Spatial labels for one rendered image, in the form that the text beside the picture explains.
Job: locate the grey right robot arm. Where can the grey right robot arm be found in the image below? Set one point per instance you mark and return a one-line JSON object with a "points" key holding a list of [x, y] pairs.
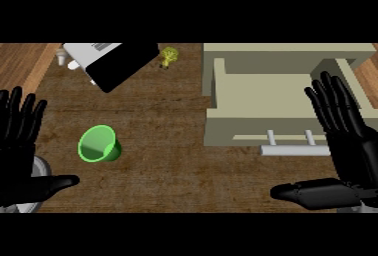
{"points": [[363, 206]]}

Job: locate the beige open drawer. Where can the beige open drawer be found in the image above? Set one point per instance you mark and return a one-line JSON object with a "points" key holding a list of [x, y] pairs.
{"points": [[266, 106]]}

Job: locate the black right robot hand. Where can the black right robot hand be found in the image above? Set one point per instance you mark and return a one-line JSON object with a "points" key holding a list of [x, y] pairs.
{"points": [[352, 160]]}

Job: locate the yellow green vegetable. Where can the yellow green vegetable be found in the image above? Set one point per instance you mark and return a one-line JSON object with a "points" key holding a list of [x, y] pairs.
{"points": [[169, 57]]}

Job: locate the green cup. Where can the green cup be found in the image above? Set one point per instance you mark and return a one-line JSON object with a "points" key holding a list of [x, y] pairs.
{"points": [[99, 144]]}

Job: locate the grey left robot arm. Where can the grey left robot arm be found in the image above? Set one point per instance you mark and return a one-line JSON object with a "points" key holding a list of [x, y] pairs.
{"points": [[36, 180]]}

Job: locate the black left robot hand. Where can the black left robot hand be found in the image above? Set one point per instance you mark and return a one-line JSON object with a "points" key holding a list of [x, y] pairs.
{"points": [[19, 160]]}

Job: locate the beige cabinet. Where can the beige cabinet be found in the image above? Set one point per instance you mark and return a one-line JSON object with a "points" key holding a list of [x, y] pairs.
{"points": [[288, 55]]}

